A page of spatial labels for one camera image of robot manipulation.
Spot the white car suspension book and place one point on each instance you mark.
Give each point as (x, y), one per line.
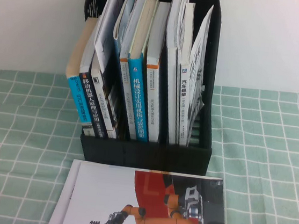
(183, 107)

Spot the white spine orange band book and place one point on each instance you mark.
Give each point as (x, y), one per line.
(153, 104)
(128, 98)

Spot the cyan spine white lettering book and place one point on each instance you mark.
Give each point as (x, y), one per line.
(138, 102)

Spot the large white spine book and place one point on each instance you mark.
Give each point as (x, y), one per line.
(169, 92)

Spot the black plastic book holder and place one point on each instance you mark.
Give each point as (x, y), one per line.
(134, 153)

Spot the white spine black cover book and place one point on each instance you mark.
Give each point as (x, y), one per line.
(101, 98)

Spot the black spine white lettering book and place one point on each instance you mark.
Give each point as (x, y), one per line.
(91, 102)

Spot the cyan spine book tan pages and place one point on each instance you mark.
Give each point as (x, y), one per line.
(77, 101)

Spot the light blue thin book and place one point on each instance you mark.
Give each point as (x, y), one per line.
(127, 12)

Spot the thin white booklet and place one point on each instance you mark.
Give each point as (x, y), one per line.
(107, 31)

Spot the green checkered tablecloth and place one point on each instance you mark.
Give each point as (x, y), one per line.
(268, 158)

